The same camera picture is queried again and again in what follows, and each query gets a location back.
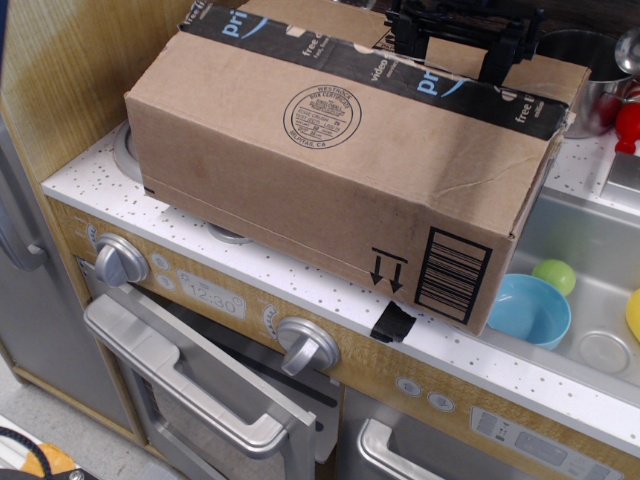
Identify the oven clock display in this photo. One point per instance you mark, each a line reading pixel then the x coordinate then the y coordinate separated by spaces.
pixel 212 294

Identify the green plastic ball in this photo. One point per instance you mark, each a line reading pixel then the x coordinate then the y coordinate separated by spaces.
pixel 557 273

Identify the large brown cardboard box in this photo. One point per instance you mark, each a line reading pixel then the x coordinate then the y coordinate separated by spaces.
pixel 406 179

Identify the left silver stove knob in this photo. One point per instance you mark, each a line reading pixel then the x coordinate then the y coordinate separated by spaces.
pixel 119 261

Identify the silver stove knob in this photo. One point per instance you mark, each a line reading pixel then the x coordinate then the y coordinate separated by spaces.
pixel 306 345
pixel 119 261

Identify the metal kitchen sink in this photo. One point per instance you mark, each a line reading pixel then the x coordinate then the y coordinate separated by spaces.
pixel 601 244

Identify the silver toy oven door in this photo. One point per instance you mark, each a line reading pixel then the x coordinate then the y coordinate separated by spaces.
pixel 214 403

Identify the yellow plastic ball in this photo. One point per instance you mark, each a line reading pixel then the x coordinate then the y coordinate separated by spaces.
pixel 632 313

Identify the right silver stove knob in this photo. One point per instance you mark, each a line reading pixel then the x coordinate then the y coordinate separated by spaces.
pixel 306 345

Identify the blue plastic bowl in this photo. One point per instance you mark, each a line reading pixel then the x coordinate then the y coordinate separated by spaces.
pixel 532 310

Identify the silver dishwasher door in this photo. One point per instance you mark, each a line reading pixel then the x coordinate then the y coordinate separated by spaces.
pixel 379 442

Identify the grey toy fridge door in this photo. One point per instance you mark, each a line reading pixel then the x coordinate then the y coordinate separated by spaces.
pixel 43 336

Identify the red toy bottle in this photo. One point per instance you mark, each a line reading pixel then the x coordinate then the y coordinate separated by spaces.
pixel 627 128

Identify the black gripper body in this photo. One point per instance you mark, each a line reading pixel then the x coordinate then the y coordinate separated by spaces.
pixel 471 23

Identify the steel cooking pot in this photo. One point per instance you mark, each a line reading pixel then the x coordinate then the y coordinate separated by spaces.
pixel 600 103

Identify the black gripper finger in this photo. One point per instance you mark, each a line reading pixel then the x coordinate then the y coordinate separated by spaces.
pixel 409 40
pixel 503 52

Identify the black tape patch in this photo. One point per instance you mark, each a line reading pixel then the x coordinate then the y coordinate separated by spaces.
pixel 393 325

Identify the silver ladle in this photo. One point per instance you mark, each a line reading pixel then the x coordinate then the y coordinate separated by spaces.
pixel 627 52

